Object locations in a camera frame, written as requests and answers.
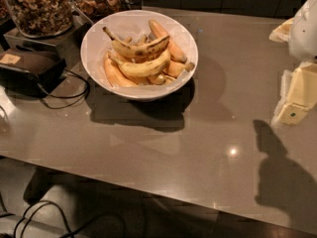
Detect left orange-yellow banana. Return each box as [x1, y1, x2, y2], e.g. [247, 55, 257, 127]
[103, 57, 136, 87]

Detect white ceramic bowl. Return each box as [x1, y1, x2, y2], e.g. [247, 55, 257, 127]
[80, 10, 198, 101]

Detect spotted yellow banana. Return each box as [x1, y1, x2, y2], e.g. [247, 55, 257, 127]
[102, 27, 169, 59]

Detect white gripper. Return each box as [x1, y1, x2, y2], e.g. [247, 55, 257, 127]
[268, 0, 317, 126]

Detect curved yellow banana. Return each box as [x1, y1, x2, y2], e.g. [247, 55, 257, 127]
[110, 50, 170, 77]

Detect black cable on table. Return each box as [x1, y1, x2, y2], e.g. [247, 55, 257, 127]
[35, 68, 91, 110]

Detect black device with label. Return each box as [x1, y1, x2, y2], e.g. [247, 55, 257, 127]
[0, 49, 66, 97]

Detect black floor cables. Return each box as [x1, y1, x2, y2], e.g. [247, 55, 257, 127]
[0, 191, 127, 238]

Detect dark metal stand box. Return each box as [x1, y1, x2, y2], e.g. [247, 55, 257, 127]
[4, 15, 91, 67]

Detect large glass nut jar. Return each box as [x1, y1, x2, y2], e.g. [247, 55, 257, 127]
[4, 0, 73, 39]

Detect back right yellow banana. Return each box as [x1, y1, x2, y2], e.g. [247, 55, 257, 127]
[149, 19, 187, 63]

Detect right small yellow banana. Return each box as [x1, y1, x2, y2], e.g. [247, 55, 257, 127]
[162, 60, 195, 78]

